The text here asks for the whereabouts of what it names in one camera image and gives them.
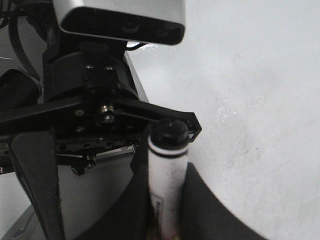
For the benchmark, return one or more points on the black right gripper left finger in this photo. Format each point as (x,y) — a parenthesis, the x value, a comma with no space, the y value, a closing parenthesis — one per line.
(131,215)

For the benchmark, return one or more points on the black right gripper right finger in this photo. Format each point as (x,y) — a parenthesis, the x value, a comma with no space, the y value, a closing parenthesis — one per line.
(204,217)

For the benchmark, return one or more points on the white whiteboard marker pen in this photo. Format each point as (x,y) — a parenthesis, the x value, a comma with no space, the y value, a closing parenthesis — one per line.
(167,166)

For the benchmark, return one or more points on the silver depth camera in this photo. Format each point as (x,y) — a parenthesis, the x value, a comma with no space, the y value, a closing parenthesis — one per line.
(145,21)

